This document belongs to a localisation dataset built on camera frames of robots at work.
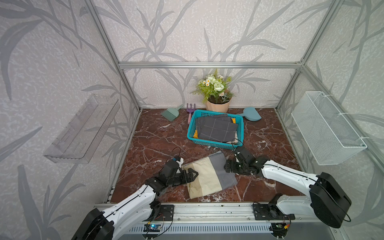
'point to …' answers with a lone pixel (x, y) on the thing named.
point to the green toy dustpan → (170, 114)
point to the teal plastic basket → (199, 113)
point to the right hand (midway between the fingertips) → (228, 167)
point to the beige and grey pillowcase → (212, 177)
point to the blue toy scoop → (251, 113)
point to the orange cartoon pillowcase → (196, 134)
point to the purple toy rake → (190, 110)
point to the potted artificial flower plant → (213, 92)
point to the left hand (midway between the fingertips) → (193, 177)
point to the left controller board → (152, 228)
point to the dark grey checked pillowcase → (219, 127)
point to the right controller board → (280, 227)
